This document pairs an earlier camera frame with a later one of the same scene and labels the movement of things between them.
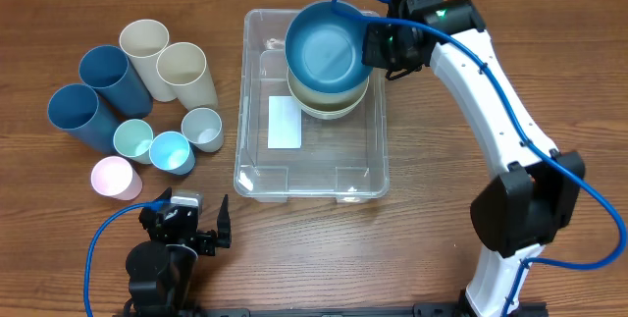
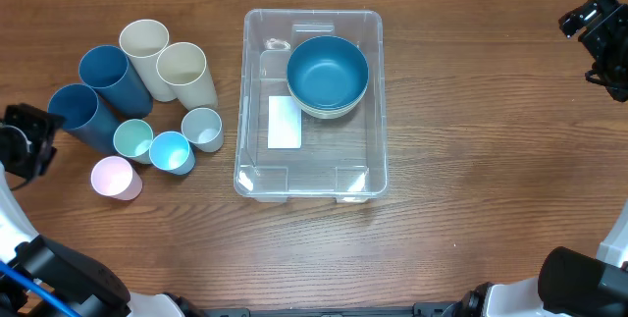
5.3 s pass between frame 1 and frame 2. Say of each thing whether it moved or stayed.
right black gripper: moved
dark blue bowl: moved
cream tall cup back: stayed
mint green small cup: stayed
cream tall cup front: stayed
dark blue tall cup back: stayed
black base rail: stayed
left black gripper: moved
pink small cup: stayed
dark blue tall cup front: stayed
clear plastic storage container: moved
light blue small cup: stayed
